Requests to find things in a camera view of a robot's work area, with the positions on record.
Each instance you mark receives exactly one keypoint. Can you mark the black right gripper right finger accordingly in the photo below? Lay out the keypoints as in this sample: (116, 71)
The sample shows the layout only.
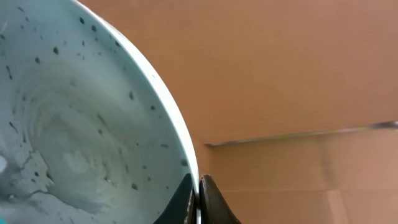
(213, 206)

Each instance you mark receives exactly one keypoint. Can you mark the light blue plate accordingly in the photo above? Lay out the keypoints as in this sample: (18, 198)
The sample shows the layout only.
(89, 131)

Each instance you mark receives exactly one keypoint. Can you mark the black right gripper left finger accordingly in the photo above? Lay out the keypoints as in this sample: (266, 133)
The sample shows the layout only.
(181, 208)

